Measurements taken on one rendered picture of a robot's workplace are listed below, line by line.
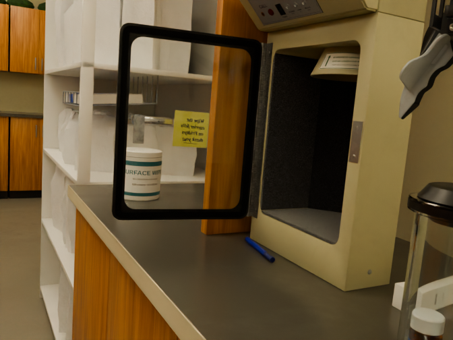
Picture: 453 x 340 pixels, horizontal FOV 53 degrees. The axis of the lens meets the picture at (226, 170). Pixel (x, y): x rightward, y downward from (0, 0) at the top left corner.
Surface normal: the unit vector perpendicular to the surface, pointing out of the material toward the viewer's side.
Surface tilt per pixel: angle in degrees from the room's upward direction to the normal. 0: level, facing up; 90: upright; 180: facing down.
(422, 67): 123
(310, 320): 0
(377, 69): 90
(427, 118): 90
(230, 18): 90
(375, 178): 90
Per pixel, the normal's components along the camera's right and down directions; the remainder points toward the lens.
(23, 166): 0.47, 0.16
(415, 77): 0.53, 0.66
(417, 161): -0.88, 0.00
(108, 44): 0.00, 0.22
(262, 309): 0.07, -0.99
